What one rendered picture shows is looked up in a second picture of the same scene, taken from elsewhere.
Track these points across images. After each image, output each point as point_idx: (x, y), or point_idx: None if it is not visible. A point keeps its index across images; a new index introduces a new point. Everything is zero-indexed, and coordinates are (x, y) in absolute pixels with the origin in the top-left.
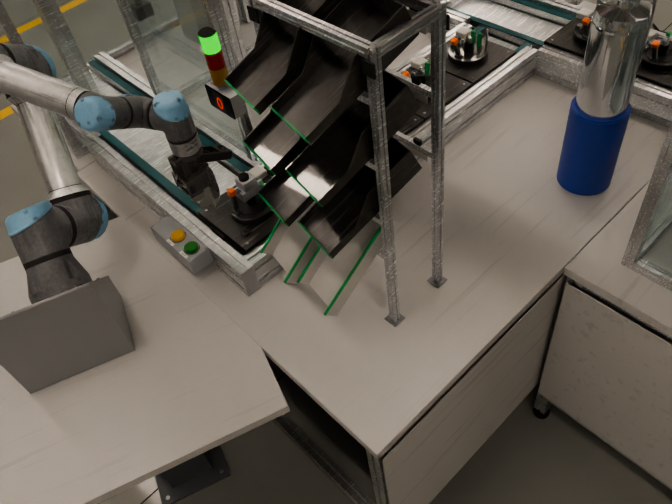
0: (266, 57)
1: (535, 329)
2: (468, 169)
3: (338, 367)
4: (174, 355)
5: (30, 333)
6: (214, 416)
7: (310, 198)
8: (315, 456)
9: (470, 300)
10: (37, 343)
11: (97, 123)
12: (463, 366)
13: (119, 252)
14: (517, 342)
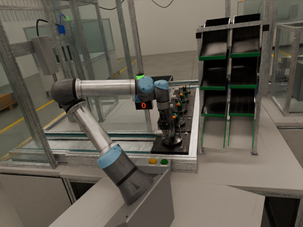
0: (206, 49)
1: None
2: None
3: (260, 174)
4: (195, 208)
5: (148, 215)
6: (245, 218)
7: (226, 104)
8: None
9: (265, 139)
10: (149, 224)
11: (153, 85)
12: (292, 153)
13: (117, 188)
14: None
